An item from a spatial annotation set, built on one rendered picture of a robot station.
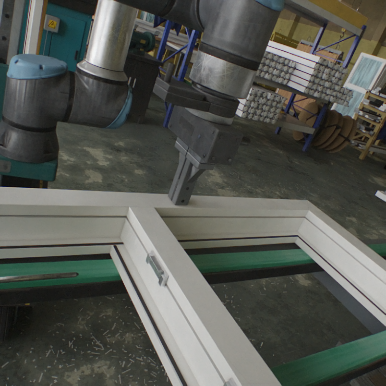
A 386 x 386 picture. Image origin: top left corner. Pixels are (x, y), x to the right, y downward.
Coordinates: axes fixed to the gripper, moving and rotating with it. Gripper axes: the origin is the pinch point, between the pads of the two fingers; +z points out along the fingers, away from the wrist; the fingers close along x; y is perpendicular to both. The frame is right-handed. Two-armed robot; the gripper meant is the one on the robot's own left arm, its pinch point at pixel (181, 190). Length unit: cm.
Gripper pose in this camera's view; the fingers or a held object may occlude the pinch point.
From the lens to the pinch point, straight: 59.1
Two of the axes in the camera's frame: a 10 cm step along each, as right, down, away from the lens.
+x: -4.6, -5.0, 7.3
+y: 8.3, 0.5, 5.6
